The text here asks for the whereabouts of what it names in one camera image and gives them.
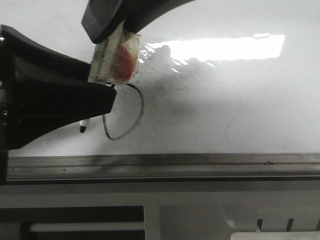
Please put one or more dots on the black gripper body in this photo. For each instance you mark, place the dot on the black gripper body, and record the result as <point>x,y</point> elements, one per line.
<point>4,111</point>

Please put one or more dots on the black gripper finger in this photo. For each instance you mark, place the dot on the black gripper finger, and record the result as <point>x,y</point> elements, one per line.
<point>102,17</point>
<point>47,90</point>

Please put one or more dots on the red magnet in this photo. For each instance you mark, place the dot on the red magnet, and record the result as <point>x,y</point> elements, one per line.
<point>122,67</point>

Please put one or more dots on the white black whiteboard marker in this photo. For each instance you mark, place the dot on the white black whiteboard marker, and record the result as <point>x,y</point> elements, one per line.
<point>103,57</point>

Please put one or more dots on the white whiteboard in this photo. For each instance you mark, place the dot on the white whiteboard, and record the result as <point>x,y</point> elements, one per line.
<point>217,76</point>

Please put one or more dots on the grey aluminium whiteboard frame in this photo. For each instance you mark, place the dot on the grey aluminium whiteboard frame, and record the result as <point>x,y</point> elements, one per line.
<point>160,167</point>

